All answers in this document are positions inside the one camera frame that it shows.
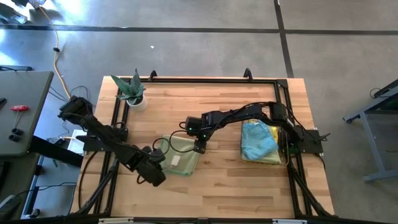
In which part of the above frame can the yellow floor cable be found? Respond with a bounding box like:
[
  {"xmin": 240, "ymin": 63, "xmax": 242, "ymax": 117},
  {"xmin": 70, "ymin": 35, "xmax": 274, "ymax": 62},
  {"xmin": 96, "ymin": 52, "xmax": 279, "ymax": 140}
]
[{"xmin": 39, "ymin": 7, "xmax": 71, "ymax": 97}]

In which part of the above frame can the copper wire basket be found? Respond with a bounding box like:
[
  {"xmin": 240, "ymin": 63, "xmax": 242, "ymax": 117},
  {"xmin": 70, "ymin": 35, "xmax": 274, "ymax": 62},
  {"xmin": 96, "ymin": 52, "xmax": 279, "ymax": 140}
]
[{"xmin": 241, "ymin": 118, "xmax": 289, "ymax": 166}]

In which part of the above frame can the pale green microfiber towel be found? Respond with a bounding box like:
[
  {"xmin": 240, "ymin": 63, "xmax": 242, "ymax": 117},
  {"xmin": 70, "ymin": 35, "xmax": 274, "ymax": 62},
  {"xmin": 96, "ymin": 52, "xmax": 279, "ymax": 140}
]
[
  {"xmin": 241, "ymin": 149, "xmax": 283, "ymax": 166},
  {"xmin": 160, "ymin": 134, "xmax": 201, "ymax": 177}
]

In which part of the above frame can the red-handled tool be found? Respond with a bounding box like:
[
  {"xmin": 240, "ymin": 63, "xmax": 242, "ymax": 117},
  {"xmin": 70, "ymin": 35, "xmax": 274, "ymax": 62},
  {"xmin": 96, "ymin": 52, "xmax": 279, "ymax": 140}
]
[{"xmin": 9, "ymin": 105, "xmax": 29, "ymax": 128}]

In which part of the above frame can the black aluminium table frame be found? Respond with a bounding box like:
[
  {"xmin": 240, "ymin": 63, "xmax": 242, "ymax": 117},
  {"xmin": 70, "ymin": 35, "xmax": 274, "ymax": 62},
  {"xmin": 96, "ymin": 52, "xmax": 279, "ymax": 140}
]
[{"xmin": 70, "ymin": 68, "xmax": 335, "ymax": 224}]

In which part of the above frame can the artificial green succulent plant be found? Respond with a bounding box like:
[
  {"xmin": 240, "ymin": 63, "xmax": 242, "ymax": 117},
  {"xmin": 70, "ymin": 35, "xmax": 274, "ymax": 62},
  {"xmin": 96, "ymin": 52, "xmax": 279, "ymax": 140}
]
[{"xmin": 111, "ymin": 68, "xmax": 147, "ymax": 105}]

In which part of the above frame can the black floor cable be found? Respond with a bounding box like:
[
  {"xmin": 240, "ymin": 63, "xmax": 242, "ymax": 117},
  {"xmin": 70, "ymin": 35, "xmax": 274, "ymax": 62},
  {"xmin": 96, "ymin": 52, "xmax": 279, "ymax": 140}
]
[{"xmin": 369, "ymin": 87, "xmax": 388, "ymax": 100}]

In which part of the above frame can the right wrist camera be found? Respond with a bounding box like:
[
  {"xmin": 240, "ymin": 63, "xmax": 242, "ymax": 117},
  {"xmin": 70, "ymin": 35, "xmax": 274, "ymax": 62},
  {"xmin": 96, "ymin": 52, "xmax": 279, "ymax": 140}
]
[{"xmin": 193, "ymin": 139, "xmax": 207, "ymax": 155}]

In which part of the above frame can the black flat bar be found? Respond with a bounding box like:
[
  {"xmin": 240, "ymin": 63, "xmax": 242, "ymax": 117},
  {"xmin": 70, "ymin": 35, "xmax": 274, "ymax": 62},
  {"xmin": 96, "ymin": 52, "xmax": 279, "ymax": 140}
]
[{"xmin": 29, "ymin": 135, "xmax": 85, "ymax": 168}]

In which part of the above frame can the white plant pot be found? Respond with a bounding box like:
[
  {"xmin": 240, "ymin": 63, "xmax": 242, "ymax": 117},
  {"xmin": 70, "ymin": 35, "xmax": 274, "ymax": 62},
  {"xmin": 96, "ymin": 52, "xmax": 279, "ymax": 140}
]
[{"xmin": 126, "ymin": 95, "xmax": 149, "ymax": 112}]

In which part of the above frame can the grey metal stand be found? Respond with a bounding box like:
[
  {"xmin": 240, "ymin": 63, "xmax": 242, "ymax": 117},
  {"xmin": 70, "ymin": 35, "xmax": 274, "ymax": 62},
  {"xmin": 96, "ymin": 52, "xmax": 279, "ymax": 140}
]
[{"xmin": 343, "ymin": 79, "xmax": 398, "ymax": 183}]

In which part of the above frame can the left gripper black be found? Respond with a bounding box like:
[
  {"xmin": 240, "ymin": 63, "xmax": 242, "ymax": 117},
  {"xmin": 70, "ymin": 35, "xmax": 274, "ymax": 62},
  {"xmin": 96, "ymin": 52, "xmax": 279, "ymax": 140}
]
[{"xmin": 132, "ymin": 152, "xmax": 167, "ymax": 187}]

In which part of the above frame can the grey side table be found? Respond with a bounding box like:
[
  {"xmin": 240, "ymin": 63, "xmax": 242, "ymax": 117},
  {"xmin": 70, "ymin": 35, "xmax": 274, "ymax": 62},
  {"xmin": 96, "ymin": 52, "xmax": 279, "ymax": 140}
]
[{"xmin": 0, "ymin": 70, "xmax": 54, "ymax": 156}]

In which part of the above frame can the blue microfiber towel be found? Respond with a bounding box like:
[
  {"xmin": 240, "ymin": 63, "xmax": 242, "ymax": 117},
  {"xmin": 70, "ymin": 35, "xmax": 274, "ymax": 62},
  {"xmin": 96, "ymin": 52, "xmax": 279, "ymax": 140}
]
[{"xmin": 241, "ymin": 121, "xmax": 280, "ymax": 161}]

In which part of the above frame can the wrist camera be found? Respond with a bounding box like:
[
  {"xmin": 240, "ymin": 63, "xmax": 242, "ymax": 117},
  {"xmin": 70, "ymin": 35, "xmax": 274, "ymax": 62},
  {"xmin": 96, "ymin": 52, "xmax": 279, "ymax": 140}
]
[
  {"xmin": 193, "ymin": 139, "xmax": 207, "ymax": 155},
  {"xmin": 150, "ymin": 147, "xmax": 166, "ymax": 162}
]

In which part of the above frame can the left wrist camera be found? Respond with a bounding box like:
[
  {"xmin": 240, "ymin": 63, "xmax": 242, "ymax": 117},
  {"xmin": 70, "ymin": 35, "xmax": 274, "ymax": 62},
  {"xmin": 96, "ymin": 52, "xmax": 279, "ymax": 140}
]
[{"xmin": 150, "ymin": 147, "xmax": 166, "ymax": 162}]

